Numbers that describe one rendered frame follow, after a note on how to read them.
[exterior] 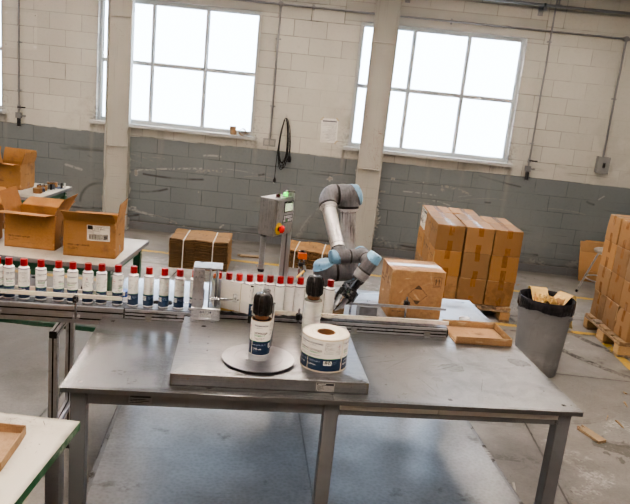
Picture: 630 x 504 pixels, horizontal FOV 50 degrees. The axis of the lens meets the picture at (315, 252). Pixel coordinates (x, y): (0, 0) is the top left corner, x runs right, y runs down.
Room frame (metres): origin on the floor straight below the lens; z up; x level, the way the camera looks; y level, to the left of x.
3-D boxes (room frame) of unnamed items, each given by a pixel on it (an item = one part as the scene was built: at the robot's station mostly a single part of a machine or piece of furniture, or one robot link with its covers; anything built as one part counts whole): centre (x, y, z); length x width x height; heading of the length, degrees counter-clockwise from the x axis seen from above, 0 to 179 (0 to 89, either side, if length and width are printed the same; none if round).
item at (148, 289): (3.24, 0.80, 0.98); 0.05 x 0.05 x 0.20
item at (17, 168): (6.58, 3.04, 0.97); 0.43 x 0.42 x 0.37; 176
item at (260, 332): (2.71, 0.19, 1.04); 0.09 x 0.09 x 0.29
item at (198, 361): (2.87, 0.16, 0.86); 0.80 x 0.67 x 0.05; 97
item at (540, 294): (5.22, -1.91, 0.50); 0.42 x 0.41 x 0.28; 89
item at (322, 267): (3.66, -0.06, 1.05); 0.13 x 0.12 x 0.14; 108
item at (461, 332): (3.45, -0.89, 0.85); 0.30 x 0.26 x 0.04; 97
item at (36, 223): (4.57, 1.91, 0.96); 0.53 x 0.45 x 0.37; 0
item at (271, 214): (3.40, 0.21, 1.38); 0.17 x 0.10 x 0.19; 152
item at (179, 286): (3.26, 0.65, 0.98); 0.05 x 0.05 x 0.20
